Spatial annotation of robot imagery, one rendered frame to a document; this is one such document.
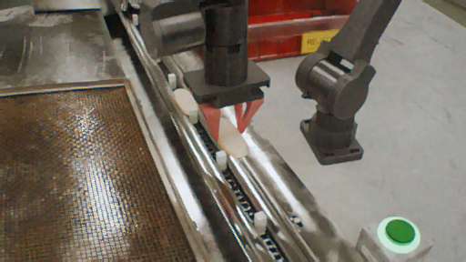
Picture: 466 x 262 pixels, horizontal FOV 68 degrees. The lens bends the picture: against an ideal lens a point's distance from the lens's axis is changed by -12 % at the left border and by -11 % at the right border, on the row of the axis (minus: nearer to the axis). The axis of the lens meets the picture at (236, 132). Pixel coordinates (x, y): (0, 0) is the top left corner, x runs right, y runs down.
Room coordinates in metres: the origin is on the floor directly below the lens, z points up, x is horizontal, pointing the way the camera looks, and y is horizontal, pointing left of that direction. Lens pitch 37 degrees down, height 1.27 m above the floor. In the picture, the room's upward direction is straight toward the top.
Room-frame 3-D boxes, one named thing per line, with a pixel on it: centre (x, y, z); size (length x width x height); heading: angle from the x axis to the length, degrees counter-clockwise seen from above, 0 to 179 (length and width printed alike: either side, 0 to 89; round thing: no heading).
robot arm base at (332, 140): (0.56, -0.18, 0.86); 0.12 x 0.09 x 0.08; 12
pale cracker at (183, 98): (0.65, 0.10, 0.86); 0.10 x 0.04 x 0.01; 24
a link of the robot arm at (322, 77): (0.55, -0.16, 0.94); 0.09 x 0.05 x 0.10; 121
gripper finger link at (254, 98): (0.45, 0.01, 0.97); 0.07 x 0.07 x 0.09; 24
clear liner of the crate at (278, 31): (1.08, -0.14, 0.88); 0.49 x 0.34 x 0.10; 109
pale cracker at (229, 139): (0.45, 0.01, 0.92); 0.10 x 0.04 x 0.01; 24
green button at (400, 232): (0.28, -0.20, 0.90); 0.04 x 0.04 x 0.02
